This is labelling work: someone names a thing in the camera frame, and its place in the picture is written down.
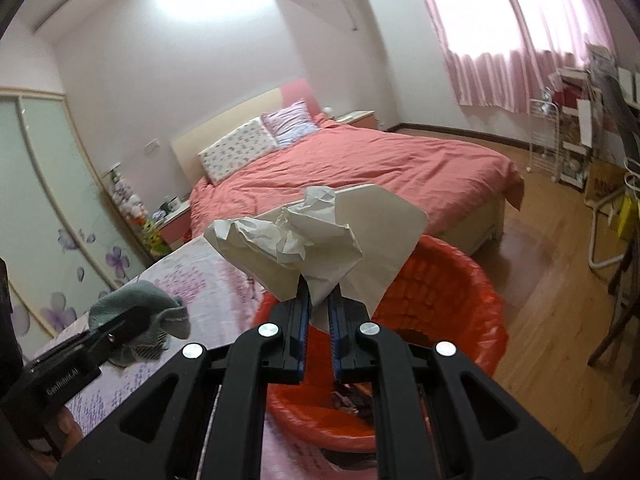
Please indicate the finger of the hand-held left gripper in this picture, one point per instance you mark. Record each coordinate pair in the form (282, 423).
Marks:
(127, 322)

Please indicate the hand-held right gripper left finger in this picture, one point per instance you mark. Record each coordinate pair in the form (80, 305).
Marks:
(300, 355)

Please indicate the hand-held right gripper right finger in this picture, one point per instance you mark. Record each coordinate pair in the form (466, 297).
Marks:
(336, 355)

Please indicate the green sock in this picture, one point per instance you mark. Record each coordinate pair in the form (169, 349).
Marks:
(160, 300)

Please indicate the white paper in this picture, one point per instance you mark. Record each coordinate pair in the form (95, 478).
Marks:
(300, 240)

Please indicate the red plastic laundry basket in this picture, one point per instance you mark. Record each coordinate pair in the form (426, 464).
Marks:
(480, 330)

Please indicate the yellow green plush toy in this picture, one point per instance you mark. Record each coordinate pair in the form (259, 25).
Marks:
(154, 240)

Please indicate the table with floral tablecloth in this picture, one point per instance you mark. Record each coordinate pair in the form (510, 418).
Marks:
(200, 270)

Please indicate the pink white nightstand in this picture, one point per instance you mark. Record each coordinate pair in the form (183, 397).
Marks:
(172, 225)
(357, 119)

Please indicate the white mug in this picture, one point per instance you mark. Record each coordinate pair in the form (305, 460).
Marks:
(173, 204)

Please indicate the hanging plush toy bundle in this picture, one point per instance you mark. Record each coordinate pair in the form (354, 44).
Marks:
(127, 195)

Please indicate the flower decal sliding wardrobe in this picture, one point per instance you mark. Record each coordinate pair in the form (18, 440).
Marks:
(50, 185)

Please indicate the coral duvet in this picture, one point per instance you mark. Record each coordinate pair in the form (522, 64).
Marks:
(375, 160)

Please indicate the white floral pillow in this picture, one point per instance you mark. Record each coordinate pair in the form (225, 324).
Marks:
(235, 150)

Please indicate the bed with red cover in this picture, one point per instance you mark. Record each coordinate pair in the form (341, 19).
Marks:
(225, 125)

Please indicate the pink striped pillow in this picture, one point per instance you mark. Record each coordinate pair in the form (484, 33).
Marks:
(292, 122)

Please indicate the dark wooden chair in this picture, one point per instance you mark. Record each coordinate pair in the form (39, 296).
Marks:
(612, 310)

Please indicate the white shelf cart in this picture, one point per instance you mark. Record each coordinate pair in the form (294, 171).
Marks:
(575, 165)

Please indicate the yellow plastic basin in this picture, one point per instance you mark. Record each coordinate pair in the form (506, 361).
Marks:
(625, 215)

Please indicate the white paper bag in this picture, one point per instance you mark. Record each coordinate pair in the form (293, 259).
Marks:
(586, 122)

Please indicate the white air conditioner conduit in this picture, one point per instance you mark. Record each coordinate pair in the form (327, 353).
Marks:
(347, 2)

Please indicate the pink curtain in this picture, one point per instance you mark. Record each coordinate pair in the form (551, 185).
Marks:
(500, 25)

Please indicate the white wall socket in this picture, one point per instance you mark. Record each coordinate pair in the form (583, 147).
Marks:
(152, 146)

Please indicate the white tube frame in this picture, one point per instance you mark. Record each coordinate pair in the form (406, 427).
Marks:
(595, 240)

